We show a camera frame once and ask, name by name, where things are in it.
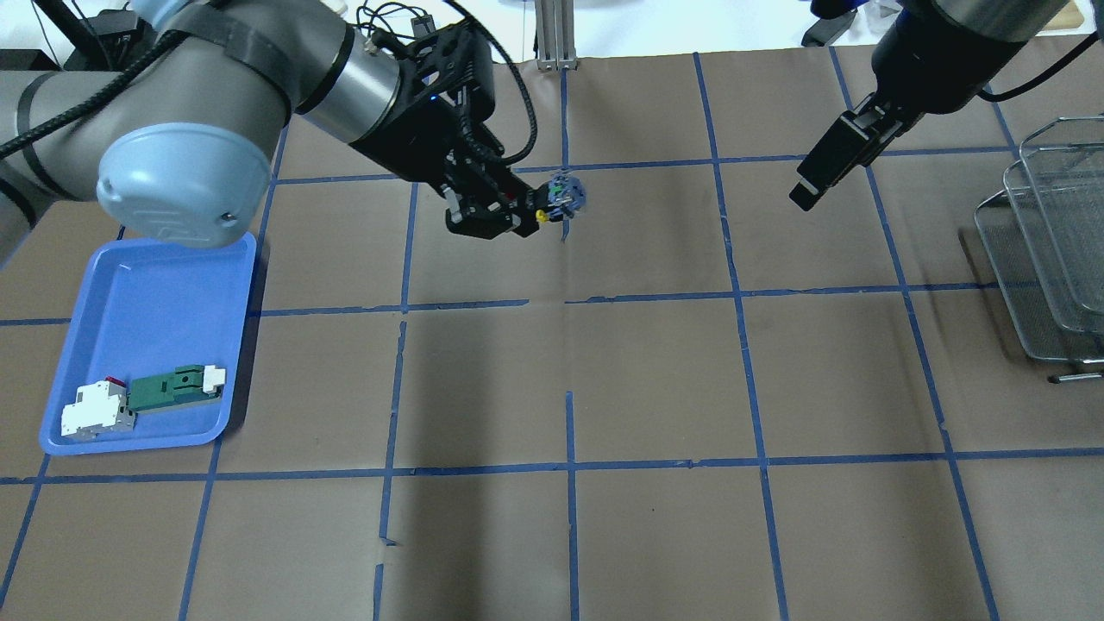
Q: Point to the green terminal block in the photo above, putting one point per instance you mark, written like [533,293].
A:
[184,386]

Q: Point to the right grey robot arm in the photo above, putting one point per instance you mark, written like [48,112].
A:
[936,58]

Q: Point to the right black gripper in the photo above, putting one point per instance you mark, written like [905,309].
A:
[916,76]

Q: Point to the metal wire mesh shelf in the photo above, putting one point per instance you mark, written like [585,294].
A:
[1042,236]

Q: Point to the blue plastic tray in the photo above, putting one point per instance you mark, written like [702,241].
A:
[145,308]

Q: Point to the white circuit breaker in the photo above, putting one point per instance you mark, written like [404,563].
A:
[96,409]

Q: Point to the aluminium frame post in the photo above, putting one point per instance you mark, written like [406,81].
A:
[555,36]

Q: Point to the red emergency stop button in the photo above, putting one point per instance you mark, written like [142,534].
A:
[567,197]

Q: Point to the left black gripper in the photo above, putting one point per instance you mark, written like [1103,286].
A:
[403,141]

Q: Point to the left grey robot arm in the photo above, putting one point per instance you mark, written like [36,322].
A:
[179,145]

